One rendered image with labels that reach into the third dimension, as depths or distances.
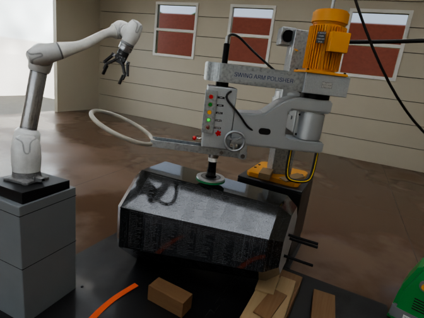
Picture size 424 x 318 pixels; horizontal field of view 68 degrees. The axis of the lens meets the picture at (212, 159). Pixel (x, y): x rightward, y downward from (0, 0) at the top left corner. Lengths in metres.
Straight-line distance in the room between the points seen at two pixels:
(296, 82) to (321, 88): 0.17
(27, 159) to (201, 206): 1.13
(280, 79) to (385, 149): 6.32
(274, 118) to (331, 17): 0.72
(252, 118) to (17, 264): 1.70
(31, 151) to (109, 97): 8.83
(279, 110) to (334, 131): 6.07
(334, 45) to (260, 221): 1.21
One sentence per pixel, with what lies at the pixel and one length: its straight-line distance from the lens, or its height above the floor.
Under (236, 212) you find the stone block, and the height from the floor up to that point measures 0.74.
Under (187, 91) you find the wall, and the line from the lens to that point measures 9.26.
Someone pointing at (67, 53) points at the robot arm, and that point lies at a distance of 2.19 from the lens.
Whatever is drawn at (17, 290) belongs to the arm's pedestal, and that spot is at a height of 0.24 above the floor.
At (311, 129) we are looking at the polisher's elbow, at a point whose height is 1.33.
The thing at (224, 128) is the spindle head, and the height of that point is 1.27.
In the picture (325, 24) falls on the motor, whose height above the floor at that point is 2.00.
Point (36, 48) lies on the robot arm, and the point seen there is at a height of 1.64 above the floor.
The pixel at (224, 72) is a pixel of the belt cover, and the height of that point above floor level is 1.63.
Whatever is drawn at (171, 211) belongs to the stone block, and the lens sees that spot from 2.29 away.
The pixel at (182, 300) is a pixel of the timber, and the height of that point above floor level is 0.14.
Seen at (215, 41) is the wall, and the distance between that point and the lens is 8.96.
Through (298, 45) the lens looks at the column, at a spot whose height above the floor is 1.93.
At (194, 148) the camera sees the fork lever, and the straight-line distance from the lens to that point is 2.23.
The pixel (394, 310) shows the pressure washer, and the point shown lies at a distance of 2.87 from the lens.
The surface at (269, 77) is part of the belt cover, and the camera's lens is 2.17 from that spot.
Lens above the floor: 1.64
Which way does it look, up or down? 15 degrees down
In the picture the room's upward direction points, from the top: 7 degrees clockwise
